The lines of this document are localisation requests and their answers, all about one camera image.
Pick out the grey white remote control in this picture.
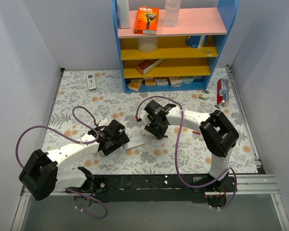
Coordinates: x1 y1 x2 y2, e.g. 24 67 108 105
123 136 149 150

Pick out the white battery cover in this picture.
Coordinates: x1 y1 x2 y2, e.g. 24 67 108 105
146 135 165 147

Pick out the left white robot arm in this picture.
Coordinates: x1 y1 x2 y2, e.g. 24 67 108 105
19 119 130 201

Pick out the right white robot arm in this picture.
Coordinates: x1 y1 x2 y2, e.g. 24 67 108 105
136 100 239 191

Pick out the small white remote control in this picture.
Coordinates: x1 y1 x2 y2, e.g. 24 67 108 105
86 74 96 90

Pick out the floral tablecloth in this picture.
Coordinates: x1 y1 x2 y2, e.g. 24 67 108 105
35 67 258 176

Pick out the white orange small box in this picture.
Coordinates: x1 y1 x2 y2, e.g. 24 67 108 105
144 78 157 87

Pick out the white tan small box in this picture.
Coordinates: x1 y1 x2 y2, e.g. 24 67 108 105
168 77 183 88

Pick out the yellow orange small box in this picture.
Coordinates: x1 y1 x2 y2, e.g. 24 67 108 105
128 81 142 92

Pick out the pale green small box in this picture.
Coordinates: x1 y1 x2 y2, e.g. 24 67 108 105
182 76 194 84

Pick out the red white long box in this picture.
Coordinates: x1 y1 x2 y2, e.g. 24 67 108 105
136 59 165 76

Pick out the red toothpaste box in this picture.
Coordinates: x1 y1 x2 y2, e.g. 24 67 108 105
217 78 229 107

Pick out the blue shelf unit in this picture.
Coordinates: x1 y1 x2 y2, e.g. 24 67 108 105
112 0 238 93

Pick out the white translucent cup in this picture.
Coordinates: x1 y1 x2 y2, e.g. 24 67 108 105
137 37 158 53

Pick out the blue white can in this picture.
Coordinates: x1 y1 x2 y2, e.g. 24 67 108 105
185 35 209 49

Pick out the orange razor box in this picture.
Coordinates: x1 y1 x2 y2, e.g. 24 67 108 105
134 6 159 35

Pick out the clear plastic bottle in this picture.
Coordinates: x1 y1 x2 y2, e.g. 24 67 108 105
164 0 181 27

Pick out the white bottle on shelf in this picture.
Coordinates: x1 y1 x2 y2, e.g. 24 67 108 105
117 0 130 29

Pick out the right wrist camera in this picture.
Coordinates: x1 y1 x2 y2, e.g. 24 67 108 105
135 111 147 124

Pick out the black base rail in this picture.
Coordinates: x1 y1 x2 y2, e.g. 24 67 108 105
65 173 232 204

